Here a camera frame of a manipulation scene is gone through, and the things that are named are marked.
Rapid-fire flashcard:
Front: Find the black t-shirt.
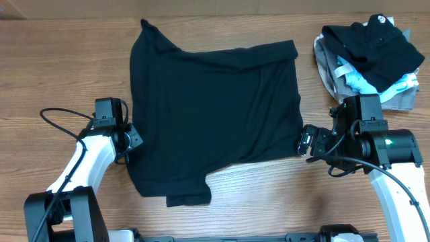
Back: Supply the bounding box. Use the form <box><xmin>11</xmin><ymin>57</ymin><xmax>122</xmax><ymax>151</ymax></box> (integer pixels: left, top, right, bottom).
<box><xmin>127</xmin><ymin>20</ymin><xmax>303</xmax><ymax>207</ymax></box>

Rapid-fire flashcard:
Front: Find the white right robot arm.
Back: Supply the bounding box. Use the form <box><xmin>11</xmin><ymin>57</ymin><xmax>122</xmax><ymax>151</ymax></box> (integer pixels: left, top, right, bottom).
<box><xmin>297</xmin><ymin>120</ymin><xmax>429</xmax><ymax>241</ymax></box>

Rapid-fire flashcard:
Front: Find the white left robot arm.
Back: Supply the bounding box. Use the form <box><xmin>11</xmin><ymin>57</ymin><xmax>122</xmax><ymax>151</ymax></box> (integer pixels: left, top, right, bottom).
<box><xmin>24</xmin><ymin>124</ymin><xmax>140</xmax><ymax>242</ymax></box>

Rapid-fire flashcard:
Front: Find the light blue folded garment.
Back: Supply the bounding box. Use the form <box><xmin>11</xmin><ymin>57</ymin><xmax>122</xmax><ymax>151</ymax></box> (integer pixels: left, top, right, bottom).
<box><xmin>335</xmin><ymin>56</ymin><xmax>419</xmax><ymax>103</ymax></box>

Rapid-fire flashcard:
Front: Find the grey folded garment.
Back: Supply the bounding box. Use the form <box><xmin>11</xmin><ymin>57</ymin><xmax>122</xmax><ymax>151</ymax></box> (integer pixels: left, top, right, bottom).
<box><xmin>314</xmin><ymin>28</ymin><xmax>421</xmax><ymax>111</ymax></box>

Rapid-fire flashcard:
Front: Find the beige folded garment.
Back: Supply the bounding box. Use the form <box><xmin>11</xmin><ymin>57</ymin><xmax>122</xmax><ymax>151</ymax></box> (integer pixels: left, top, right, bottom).
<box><xmin>313</xmin><ymin>34</ymin><xmax>343</xmax><ymax>104</ymax></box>

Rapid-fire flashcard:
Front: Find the black folded garment on pile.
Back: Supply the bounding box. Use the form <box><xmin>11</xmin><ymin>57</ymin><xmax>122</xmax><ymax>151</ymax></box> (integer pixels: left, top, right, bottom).
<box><xmin>322</xmin><ymin>13</ymin><xmax>425</xmax><ymax>92</ymax></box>

